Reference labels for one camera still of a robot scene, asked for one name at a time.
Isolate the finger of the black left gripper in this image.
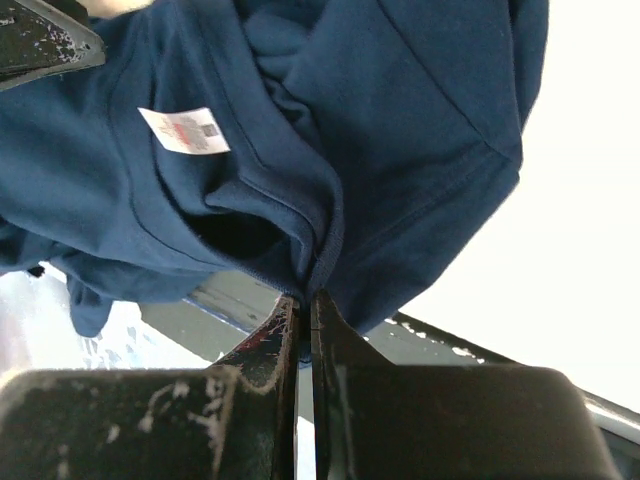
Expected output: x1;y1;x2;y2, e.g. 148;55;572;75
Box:
1;0;106;91

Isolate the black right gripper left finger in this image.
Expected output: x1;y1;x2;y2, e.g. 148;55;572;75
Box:
1;296;299;479

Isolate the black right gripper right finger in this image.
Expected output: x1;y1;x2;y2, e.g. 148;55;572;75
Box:
310;291;618;479

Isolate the navy blue t shirt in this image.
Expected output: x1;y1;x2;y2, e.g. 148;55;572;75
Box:
1;1;549;337

